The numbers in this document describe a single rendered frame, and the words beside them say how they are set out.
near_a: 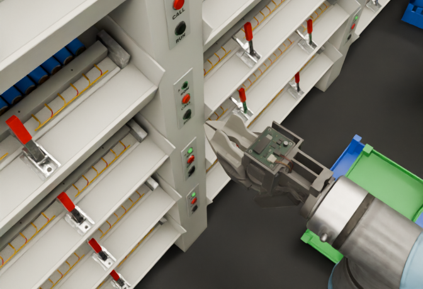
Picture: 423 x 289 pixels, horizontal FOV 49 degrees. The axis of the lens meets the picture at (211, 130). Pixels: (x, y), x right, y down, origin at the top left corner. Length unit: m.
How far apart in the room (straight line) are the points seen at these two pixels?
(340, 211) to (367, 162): 0.71
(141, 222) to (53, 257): 0.25
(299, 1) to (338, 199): 0.52
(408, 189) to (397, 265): 0.71
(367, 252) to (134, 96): 0.36
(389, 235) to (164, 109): 0.35
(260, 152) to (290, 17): 0.43
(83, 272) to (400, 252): 0.57
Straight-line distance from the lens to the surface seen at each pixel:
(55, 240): 0.77
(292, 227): 1.34
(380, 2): 1.70
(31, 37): 0.45
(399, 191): 1.33
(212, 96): 0.86
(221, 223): 1.33
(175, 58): 0.64
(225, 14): 0.72
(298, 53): 1.20
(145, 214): 0.96
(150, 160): 0.80
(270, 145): 0.65
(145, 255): 1.14
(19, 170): 0.60
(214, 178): 1.20
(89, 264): 0.95
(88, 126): 0.61
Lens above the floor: 1.24
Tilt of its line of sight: 58 degrees down
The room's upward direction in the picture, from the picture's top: straight up
